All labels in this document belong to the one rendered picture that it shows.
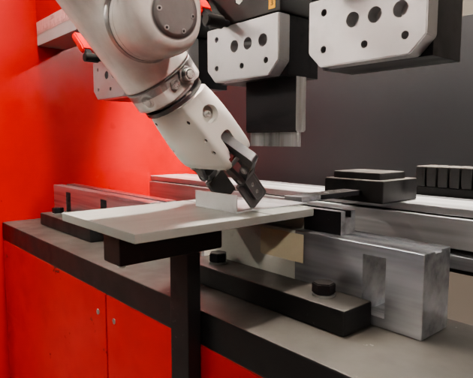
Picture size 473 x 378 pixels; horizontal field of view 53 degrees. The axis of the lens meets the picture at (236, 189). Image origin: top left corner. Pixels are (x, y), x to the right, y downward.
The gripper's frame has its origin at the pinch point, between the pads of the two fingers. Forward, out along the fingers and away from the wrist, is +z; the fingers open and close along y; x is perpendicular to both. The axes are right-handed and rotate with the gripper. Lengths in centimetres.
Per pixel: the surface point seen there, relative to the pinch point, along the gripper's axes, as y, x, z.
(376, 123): 16, -51, 30
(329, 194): -1.1, -12.7, 13.6
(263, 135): 3.5, -11.0, 0.0
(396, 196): -5.4, -21.6, 22.5
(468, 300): 54, -107, 193
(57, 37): 72, -24, -21
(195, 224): -7.3, 10.8, -6.1
